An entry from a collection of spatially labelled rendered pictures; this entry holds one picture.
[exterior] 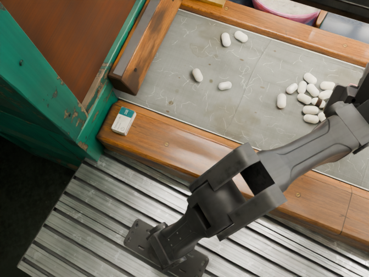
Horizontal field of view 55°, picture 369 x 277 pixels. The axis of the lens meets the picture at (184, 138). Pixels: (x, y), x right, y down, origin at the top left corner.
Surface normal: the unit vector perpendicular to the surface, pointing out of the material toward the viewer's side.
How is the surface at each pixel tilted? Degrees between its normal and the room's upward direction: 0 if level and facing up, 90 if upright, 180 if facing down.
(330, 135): 24
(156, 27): 66
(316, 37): 0
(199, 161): 0
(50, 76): 90
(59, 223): 0
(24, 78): 90
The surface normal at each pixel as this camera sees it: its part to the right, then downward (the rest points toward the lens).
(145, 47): 0.84, 0.21
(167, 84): -0.04, -0.31
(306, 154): 0.30, -0.47
